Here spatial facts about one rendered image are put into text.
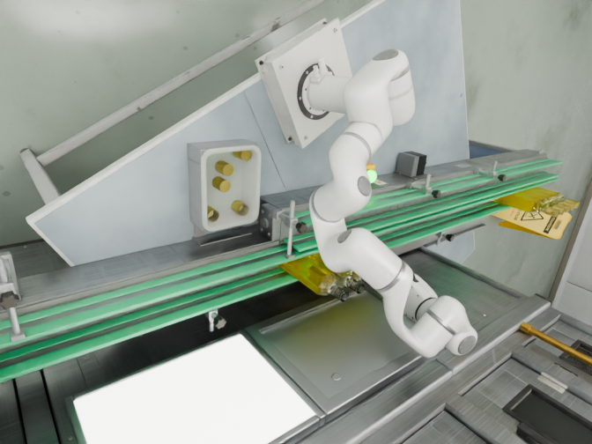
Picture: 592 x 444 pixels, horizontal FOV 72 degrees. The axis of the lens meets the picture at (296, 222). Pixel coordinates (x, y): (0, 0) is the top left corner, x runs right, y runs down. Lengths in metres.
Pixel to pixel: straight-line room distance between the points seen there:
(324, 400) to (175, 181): 0.65
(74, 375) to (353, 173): 0.80
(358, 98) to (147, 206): 0.60
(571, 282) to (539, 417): 6.23
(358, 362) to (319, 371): 0.11
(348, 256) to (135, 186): 0.57
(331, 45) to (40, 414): 1.14
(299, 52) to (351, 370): 0.83
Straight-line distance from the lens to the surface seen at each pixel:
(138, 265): 1.09
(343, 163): 0.82
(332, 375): 1.03
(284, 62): 1.14
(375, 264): 0.83
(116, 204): 1.10
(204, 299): 1.10
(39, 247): 1.76
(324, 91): 1.14
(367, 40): 1.46
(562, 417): 1.23
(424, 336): 0.94
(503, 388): 1.22
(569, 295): 7.45
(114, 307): 0.98
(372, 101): 0.90
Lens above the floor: 1.75
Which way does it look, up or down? 46 degrees down
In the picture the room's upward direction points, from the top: 120 degrees clockwise
